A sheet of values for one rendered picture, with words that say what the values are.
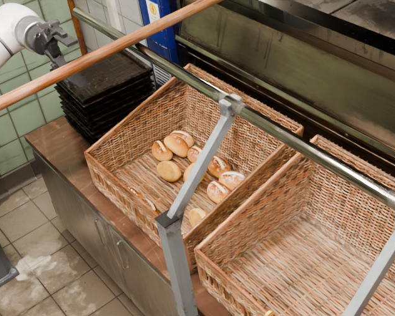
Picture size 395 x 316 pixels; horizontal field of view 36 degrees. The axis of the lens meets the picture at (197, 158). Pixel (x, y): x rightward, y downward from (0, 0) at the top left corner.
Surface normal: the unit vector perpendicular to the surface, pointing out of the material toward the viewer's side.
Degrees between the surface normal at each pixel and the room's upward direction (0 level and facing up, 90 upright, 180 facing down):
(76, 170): 0
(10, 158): 90
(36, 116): 90
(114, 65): 0
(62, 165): 0
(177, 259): 90
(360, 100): 70
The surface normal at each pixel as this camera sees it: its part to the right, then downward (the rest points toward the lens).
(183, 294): 0.61, 0.44
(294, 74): -0.78, 0.19
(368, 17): -0.12, -0.77
